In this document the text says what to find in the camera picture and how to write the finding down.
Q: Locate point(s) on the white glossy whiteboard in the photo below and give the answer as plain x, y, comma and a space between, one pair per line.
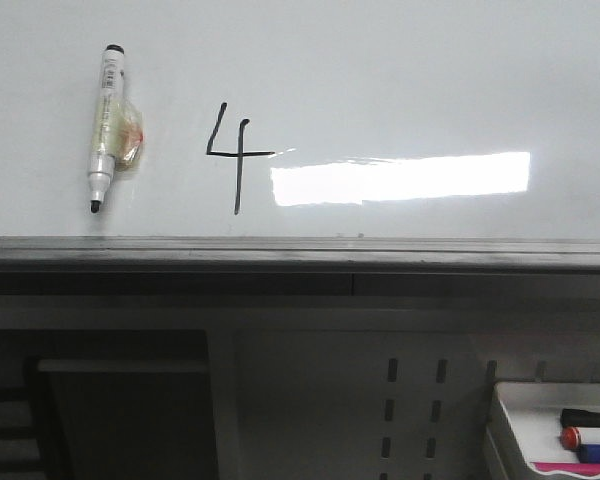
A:
407, 119

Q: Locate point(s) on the white plastic storage tray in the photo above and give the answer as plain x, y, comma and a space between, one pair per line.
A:
524, 427

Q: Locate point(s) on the red capped marker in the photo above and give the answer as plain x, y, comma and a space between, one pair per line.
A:
572, 438

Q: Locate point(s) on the white black-tipped whiteboard marker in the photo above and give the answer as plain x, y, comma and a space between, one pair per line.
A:
118, 136

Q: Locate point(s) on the dark whiteboard frame ledge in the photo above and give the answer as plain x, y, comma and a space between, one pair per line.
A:
267, 266

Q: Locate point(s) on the blue capped marker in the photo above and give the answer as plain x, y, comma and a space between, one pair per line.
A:
589, 453

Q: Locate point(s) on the white slotted pegboard panel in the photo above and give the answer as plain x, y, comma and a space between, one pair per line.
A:
296, 404

